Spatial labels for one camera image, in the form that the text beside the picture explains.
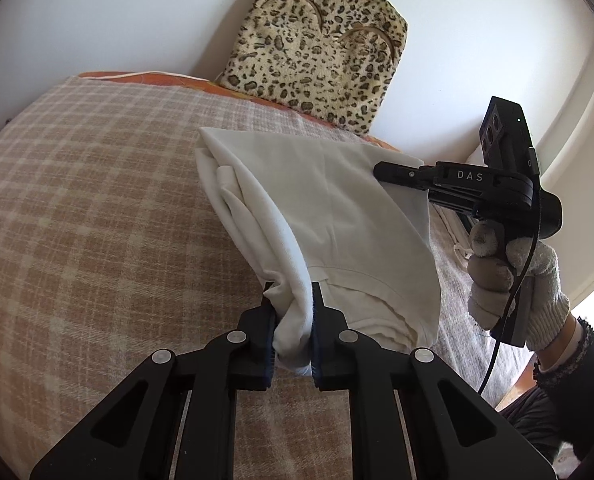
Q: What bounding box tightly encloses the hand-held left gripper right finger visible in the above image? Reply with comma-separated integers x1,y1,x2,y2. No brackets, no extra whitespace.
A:
309,282,560,480

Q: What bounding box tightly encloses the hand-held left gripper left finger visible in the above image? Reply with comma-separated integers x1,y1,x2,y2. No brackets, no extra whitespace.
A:
29,282,280,480

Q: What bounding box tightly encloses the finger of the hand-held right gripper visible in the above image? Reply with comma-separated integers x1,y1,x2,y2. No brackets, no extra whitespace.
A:
373,161,435,191

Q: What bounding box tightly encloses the white t-shirt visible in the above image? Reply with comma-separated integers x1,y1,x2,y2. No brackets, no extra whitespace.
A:
195,126,443,378

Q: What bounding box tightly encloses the person's right forearm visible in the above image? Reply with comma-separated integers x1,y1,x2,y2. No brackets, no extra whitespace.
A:
527,310,594,411

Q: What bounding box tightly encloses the person's right hand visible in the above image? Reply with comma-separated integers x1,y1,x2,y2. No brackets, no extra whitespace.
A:
467,220,571,353

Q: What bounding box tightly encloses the leopard print cushion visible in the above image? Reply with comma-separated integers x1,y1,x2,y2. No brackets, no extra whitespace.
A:
216,0,409,136

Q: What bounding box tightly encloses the pink checked blanket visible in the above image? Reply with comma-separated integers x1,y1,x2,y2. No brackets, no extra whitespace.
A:
0,75,433,480

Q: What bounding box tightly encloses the person's dark clothing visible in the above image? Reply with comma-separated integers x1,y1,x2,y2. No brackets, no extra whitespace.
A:
497,385,594,468

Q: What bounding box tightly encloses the orange floral bed sheet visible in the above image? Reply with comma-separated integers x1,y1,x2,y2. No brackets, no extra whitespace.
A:
77,70,403,153

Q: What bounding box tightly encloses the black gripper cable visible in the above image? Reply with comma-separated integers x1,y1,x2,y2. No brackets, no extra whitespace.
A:
477,146,548,395

